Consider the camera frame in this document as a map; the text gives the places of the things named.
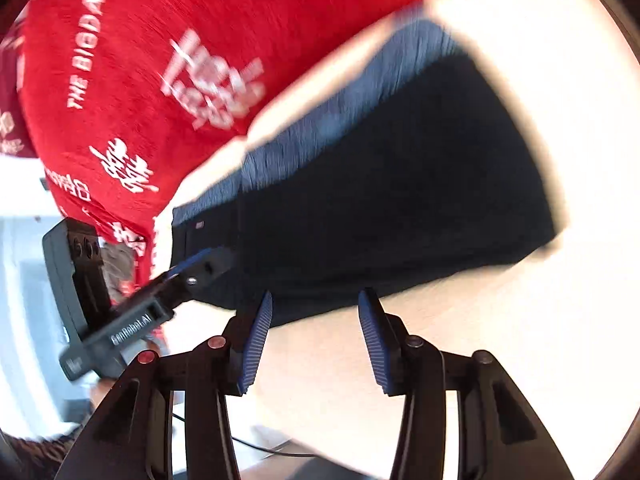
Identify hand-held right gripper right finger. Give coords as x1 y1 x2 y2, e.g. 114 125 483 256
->
357 287 576 480

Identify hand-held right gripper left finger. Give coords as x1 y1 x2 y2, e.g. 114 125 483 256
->
52 290 273 480

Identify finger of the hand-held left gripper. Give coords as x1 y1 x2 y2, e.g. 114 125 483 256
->
150 246 237 311

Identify black pants with blue trim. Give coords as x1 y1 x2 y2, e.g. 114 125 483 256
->
170 17 558 328

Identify person's left hand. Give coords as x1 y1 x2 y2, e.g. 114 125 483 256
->
90 375 123 411

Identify grey-brown crumpled cloth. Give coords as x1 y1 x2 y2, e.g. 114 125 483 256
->
97 242 151 308

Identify red printed blanket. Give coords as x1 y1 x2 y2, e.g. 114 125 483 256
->
0 0 426 281

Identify black cable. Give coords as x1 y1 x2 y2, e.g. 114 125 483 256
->
172 410 321 458

